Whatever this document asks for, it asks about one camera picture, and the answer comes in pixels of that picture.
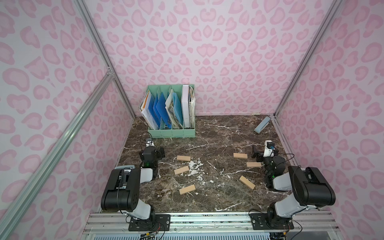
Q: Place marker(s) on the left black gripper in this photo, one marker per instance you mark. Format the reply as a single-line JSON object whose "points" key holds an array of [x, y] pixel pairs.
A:
{"points": [[160, 151]]}

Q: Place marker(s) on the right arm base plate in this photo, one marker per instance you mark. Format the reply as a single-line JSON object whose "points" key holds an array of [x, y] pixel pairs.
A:
{"points": [[264, 221]]}

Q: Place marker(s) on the aluminium mounting rail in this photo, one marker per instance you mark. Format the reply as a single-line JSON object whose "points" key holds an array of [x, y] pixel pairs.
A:
{"points": [[309, 225]]}

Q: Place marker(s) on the grey stapler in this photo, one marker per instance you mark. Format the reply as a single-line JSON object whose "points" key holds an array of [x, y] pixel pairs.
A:
{"points": [[260, 127]]}

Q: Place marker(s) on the wooden block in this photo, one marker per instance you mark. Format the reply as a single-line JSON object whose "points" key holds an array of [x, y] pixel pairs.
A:
{"points": [[184, 158], [254, 165], [181, 170], [240, 156], [187, 189], [247, 182]]}

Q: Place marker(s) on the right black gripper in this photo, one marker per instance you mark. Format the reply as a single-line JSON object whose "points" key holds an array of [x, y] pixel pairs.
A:
{"points": [[257, 153]]}

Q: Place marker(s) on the green file organizer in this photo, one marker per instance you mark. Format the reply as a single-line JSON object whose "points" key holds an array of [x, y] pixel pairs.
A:
{"points": [[173, 96]]}

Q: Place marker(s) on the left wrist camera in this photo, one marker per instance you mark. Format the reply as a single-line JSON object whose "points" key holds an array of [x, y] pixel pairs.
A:
{"points": [[149, 142]]}

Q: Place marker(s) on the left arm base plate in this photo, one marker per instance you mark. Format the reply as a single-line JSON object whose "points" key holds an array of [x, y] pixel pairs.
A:
{"points": [[161, 223]]}

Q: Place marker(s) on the white folder in organizer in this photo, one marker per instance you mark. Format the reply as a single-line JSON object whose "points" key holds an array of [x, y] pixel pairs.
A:
{"points": [[185, 101]]}

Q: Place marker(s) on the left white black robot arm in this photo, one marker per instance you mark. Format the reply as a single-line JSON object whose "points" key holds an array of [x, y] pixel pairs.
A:
{"points": [[123, 187]]}

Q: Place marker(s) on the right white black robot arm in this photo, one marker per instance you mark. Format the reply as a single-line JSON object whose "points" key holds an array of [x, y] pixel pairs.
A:
{"points": [[310, 190]]}

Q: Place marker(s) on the teal calculator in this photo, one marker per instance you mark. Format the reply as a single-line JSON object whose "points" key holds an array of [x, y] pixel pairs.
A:
{"points": [[125, 167]]}

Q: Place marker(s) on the blue folders in organizer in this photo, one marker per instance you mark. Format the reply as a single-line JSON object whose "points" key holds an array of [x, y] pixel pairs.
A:
{"points": [[160, 110]]}

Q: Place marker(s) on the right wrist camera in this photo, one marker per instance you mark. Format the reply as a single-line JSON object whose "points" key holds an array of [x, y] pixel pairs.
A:
{"points": [[269, 149]]}

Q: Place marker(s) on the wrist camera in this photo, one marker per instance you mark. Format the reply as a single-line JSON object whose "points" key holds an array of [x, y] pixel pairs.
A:
{"points": [[149, 142], [269, 149]]}

